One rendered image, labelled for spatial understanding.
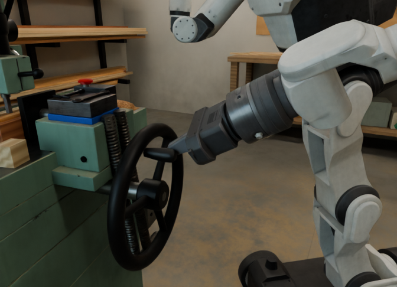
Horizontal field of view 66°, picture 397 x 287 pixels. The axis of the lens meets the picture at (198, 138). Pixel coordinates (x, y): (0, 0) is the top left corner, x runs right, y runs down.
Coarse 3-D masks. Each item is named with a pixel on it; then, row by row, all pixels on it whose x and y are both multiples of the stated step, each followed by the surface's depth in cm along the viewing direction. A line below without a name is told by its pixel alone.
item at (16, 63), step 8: (0, 56) 63; (8, 56) 63; (16, 56) 63; (24, 56) 63; (0, 64) 59; (8, 64) 60; (16, 64) 62; (24, 64) 63; (0, 72) 59; (8, 72) 60; (16, 72) 62; (0, 80) 60; (8, 80) 60; (16, 80) 62; (24, 80) 64; (32, 80) 66; (0, 88) 61; (8, 88) 60; (16, 88) 62; (24, 88) 64; (32, 88) 66; (8, 96) 65
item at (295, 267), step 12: (384, 252) 115; (396, 252) 111; (252, 264) 128; (264, 264) 125; (276, 264) 122; (288, 264) 131; (300, 264) 131; (312, 264) 131; (396, 264) 109; (252, 276) 125; (264, 276) 120; (276, 276) 119; (288, 276) 121; (300, 276) 125; (312, 276) 125; (324, 276) 125
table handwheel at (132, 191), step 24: (144, 144) 53; (168, 144) 64; (120, 168) 49; (96, 192) 64; (120, 192) 48; (144, 192) 59; (168, 192) 63; (120, 216) 48; (168, 216) 71; (120, 240) 49; (120, 264) 52; (144, 264) 58
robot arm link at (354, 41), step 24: (336, 24) 39; (360, 24) 37; (288, 48) 42; (312, 48) 39; (336, 48) 36; (360, 48) 35; (384, 48) 35; (288, 72) 40; (312, 72) 38; (384, 72) 37
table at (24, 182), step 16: (144, 112) 91; (32, 144) 63; (32, 160) 55; (48, 160) 57; (0, 176) 49; (16, 176) 51; (32, 176) 54; (48, 176) 58; (64, 176) 57; (80, 176) 56; (96, 176) 56; (112, 176) 61; (0, 192) 48; (16, 192) 51; (32, 192) 55; (0, 208) 49
